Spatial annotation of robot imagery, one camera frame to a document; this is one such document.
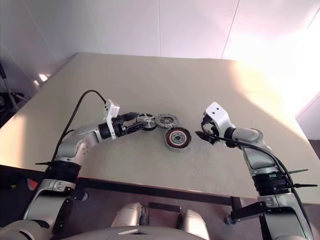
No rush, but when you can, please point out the silver rounded robot leg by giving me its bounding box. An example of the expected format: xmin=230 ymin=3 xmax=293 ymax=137
xmin=179 ymin=208 xmax=210 ymax=240
xmin=110 ymin=201 xmax=151 ymax=229

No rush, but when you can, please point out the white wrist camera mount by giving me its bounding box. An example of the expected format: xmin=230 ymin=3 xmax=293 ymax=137
xmin=103 ymin=99 xmax=121 ymax=140
xmin=204 ymin=101 xmax=230 ymax=137

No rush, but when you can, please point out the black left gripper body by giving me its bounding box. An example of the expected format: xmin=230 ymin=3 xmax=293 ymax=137
xmin=113 ymin=113 xmax=132 ymax=138

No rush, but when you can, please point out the dark table frame bar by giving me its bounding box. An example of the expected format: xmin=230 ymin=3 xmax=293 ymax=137
xmin=76 ymin=176 xmax=242 ymax=208

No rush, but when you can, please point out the silver spoked rotor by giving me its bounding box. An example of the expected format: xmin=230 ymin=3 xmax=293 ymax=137
xmin=136 ymin=112 xmax=158 ymax=132

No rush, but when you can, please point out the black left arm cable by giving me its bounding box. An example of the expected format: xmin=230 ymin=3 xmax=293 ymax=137
xmin=43 ymin=89 xmax=107 ymax=176

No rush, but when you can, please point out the round motor housing with stator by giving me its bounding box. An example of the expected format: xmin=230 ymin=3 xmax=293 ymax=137
xmin=164 ymin=127 xmax=192 ymax=151

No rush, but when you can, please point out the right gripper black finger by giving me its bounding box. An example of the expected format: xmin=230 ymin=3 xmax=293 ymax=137
xmin=195 ymin=131 xmax=219 ymax=146
xmin=200 ymin=114 xmax=212 ymax=131

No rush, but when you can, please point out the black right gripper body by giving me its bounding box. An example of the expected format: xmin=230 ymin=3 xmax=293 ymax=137
xmin=205 ymin=120 xmax=222 ymax=141

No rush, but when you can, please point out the silver robot torso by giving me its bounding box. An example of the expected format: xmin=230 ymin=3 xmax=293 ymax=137
xmin=58 ymin=225 xmax=187 ymax=240

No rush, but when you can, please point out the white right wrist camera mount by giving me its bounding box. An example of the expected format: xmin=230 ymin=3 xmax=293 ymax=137
xmin=204 ymin=101 xmax=230 ymax=137

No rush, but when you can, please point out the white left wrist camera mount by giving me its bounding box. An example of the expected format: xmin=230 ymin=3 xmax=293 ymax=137
xmin=103 ymin=99 xmax=121 ymax=140

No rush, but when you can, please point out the table leg with caster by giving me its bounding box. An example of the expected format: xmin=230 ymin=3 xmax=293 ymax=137
xmin=224 ymin=196 xmax=244 ymax=225

